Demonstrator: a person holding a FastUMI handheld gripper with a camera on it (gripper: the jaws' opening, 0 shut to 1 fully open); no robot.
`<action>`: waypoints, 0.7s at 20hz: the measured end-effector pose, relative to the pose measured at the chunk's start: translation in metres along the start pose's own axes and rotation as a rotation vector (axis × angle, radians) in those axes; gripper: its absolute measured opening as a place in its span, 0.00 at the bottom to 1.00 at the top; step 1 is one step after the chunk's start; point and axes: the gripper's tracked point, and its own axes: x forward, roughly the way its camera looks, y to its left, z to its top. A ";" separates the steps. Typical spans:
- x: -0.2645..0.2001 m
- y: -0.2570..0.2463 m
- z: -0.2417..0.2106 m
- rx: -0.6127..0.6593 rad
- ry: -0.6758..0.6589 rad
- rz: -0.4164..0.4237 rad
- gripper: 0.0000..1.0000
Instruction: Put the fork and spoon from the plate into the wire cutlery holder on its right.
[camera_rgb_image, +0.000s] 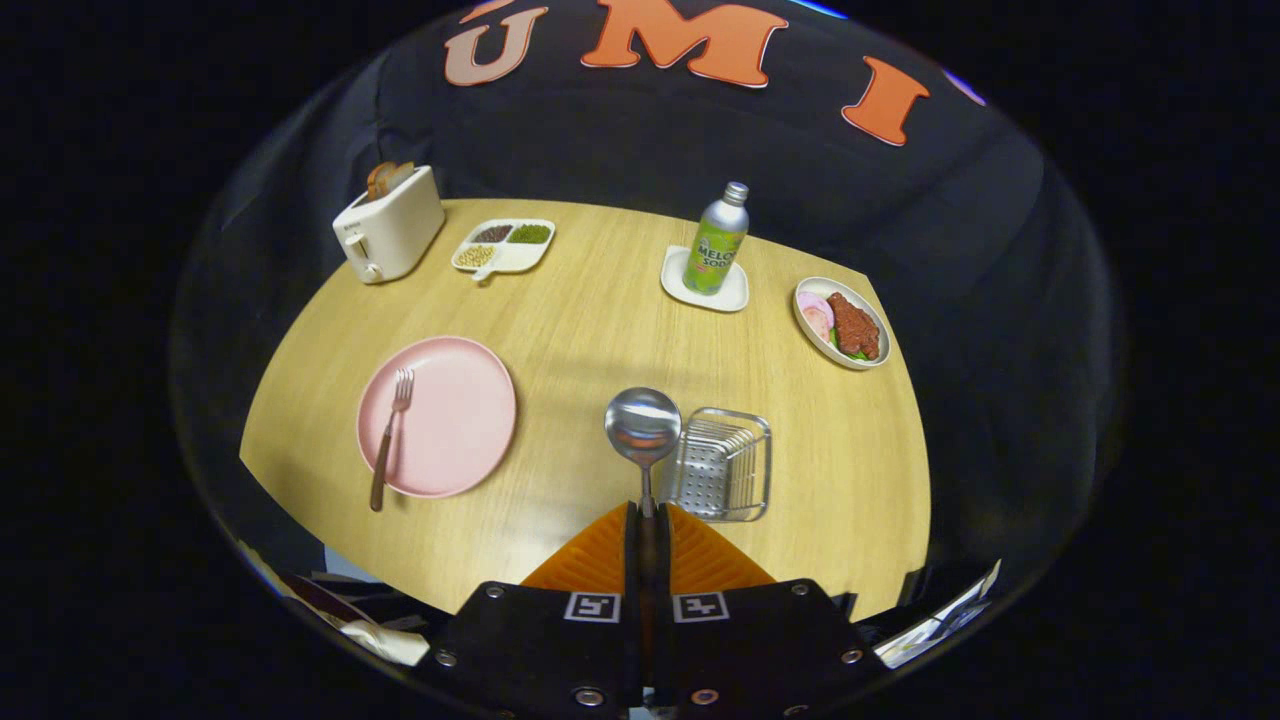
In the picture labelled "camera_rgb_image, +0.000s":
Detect white toaster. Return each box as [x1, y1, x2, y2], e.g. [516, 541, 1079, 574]
[332, 165, 447, 285]

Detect white oval food plate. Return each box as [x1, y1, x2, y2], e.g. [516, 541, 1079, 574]
[793, 276, 892, 371]

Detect pink round plate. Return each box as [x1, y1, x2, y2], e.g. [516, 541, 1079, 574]
[357, 336, 518, 499]

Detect wooden-handled metal spoon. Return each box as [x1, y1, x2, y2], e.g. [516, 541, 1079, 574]
[605, 387, 683, 519]

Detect wooden-handled fork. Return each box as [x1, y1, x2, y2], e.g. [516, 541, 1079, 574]
[369, 368, 416, 513]

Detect metal wire basket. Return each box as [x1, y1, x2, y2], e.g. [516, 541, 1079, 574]
[668, 407, 773, 523]

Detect printed paper sheets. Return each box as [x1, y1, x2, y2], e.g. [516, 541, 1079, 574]
[875, 560, 1001, 669]

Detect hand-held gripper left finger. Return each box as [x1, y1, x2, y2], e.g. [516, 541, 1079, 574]
[425, 502, 641, 716]

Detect red-brown meat piece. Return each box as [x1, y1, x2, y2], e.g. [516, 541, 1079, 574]
[826, 292, 881, 361]

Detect toast slices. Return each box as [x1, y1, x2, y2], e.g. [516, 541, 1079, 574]
[366, 160, 416, 201]

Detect white divided bean dish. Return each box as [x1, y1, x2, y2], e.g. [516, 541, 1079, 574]
[451, 218, 557, 283]

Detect green soda bottle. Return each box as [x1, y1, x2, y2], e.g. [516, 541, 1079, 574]
[682, 181, 751, 296]

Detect white square coaster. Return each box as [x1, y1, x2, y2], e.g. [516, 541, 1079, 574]
[660, 245, 750, 313]

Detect white cloth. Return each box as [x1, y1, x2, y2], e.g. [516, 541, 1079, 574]
[340, 620, 431, 667]

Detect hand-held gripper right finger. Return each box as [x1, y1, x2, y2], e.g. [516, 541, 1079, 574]
[650, 502, 886, 716]

